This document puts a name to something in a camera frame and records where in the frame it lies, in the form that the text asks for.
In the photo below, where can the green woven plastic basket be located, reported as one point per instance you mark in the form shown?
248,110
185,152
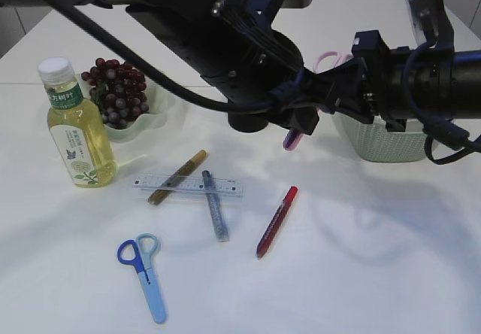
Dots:
374,143

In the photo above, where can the blue scissors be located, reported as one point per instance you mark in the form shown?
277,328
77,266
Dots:
144,248

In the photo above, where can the clear plastic ruler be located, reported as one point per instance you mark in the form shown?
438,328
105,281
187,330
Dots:
192,184

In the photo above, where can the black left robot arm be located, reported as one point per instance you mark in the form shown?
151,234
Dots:
229,43

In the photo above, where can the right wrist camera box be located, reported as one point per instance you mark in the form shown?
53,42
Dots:
430,22

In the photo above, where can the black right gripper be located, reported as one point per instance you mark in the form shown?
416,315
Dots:
343,84

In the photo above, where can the purple artificial grape bunch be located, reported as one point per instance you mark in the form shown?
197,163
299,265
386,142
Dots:
118,90

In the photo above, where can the green wavy glass bowl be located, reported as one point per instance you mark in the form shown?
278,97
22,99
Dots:
160,102

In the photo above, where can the silver glitter pen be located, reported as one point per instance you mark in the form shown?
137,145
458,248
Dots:
219,225

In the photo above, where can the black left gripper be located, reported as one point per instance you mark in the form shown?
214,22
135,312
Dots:
291,108

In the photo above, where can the gold glitter pen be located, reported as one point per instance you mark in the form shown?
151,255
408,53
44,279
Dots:
178,177

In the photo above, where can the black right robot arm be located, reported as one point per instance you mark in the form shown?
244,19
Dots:
443,83

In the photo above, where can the red glitter pen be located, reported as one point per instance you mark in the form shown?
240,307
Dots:
276,222

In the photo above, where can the yellow tea bottle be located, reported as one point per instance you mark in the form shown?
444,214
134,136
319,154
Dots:
76,126

